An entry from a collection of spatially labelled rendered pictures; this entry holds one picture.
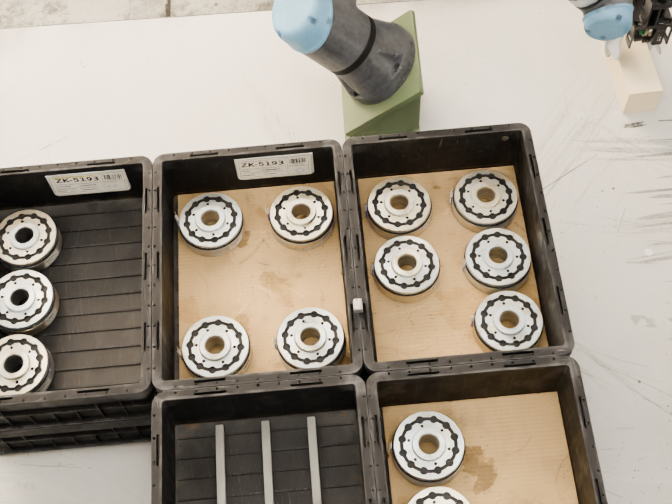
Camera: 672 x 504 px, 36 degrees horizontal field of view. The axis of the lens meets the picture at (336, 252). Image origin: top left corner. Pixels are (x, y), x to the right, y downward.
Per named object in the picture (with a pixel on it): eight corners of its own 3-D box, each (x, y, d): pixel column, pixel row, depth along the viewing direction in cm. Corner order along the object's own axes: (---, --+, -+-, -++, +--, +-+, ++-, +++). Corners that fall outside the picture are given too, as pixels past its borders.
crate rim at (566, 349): (341, 146, 166) (341, 137, 164) (527, 129, 166) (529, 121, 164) (364, 378, 147) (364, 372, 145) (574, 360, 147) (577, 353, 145)
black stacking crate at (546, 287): (344, 179, 174) (342, 140, 164) (519, 163, 174) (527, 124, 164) (366, 401, 156) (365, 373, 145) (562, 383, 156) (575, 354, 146)
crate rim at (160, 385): (155, 162, 166) (152, 154, 164) (341, 146, 166) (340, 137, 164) (154, 397, 147) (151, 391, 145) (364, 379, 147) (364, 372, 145)
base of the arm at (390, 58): (346, 55, 193) (309, 31, 186) (408, 12, 185) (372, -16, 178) (355, 119, 185) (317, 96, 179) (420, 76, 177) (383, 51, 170)
